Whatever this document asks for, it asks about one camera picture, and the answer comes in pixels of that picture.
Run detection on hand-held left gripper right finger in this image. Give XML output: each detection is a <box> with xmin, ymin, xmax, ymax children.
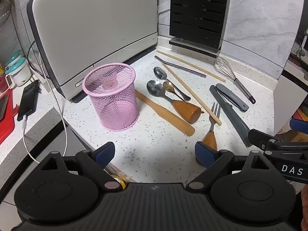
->
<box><xmin>186</xmin><ymin>141</ymin><xmax>272</xmax><ymax>191</ymax></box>

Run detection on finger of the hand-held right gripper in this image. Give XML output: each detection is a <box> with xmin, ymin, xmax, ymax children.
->
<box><xmin>289</xmin><ymin>117</ymin><xmax>308</xmax><ymax>131</ymax></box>
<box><xmin>248</xmin><ymin>129</ymin><xmax>308</xmax><ymax>151</ymax></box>

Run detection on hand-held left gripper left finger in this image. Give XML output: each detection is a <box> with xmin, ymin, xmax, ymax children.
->
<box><xmin>38</xmin><ymin>141</ymin><xmax>122</xmax><ymax>190</ymax></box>

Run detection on wooden-handled fork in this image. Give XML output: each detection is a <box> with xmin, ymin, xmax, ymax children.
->
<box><xmin>202</xmin><ymin>102</ymin><xmax>221</xmax><ymax>151</ymax></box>

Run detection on grey tongs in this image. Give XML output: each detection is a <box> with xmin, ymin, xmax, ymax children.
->
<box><xmin>209</xmin><ymin>85</ymin><xmax>253</xmax><ymax>148</ymax></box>

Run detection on pink mesh cup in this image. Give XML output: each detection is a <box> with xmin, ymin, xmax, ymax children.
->
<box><xmin>82</xmin><ymin>63</ymin><xmax>139</xmax><ymax>132</ymax></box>

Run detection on wooden-handled metal spoon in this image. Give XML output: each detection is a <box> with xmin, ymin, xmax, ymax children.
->
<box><xmin>147</xmin><ymin>80</ymin><xmax>204</xmax><ymax>124</ymax></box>

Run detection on wooden spatula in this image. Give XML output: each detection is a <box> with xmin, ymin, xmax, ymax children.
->
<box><xmin>135</xmin><ymin>90</ymin><xmax>195</xmax><ymax>136</ymax></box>

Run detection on wooden chopstick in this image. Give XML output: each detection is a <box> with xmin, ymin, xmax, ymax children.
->
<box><xmin>162</xmin><ymin>63</ymin><xmax>222</xmax><ymax>126</ymax></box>
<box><xmin>157</xmin><ymin>50</ymin><xmax>226</xmax><ymax>83</ymax></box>

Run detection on small brass spoon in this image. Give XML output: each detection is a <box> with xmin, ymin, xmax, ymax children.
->
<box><xmin>163</xmin><ymin>81</ymin><xmax>186</xmax><ymax>101</ymax></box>

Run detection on metal whisk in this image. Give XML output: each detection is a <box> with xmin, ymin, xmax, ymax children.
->
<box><xmin>214</xmin><ymin>56</ymin><xmax>256</xmax><ymax>104</ymax></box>

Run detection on metal straw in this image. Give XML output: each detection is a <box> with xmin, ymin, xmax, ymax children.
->
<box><xmin>155</xmin><ymin>56</ymin><xmax>207</xmax><ymax>78</ymax></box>

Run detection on yellow packet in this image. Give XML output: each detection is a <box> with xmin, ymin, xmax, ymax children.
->
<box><xmin>113</xmin><ymin>177</ymin><xmax>127</xmax><ymax>188</ymax></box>

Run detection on black smartphone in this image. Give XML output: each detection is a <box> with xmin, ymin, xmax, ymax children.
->
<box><xmin>17</xmin><ymin>80</ymin><xmax>40</xmax><ymax>122</ymax></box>

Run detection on red cutting board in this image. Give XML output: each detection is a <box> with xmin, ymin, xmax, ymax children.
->
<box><xmin>0</xmin><ymin>87</ymin><xmax>15</xmax><ymax>145</ymax></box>

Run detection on black ribbed plate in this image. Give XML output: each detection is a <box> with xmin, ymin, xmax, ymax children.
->
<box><xmin>0</xmin><ymin>94</ymin><xmax>10</xmax><ymax>121</ymax></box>

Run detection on teal-lidded white cup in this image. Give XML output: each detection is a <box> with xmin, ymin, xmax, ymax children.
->
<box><xmin>5</xmin><ymin>58</ymin><xmax>32</xmax><ymax>87</ymax></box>
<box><xmin>6</xmin><ymin>50</ymin><xmax>23</xmax><ymax>65</ymax></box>

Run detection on white knife sterilizer box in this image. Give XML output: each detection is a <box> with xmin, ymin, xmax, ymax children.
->
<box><xmin>27</xmin><ymin>0</ymin><xmax>159</xmax><ymax>103</ymax></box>

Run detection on black knife block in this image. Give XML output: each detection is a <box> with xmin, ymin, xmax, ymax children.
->
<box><xmin>169</xmin><ymin>0</ymin><xmax>233</xmax><ymax>58</ymax></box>

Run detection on white charging cable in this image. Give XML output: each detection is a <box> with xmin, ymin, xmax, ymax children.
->
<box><xmin>22</xmin><ymin>38</ymin><xmax>68</xmax><ymax>164</ymax></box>

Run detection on black power cable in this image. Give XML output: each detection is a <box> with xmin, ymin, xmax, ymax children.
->
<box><xmin>27</xmin><ymin>41</ymin><xmax>50</xmax><ymax>79</ymax></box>

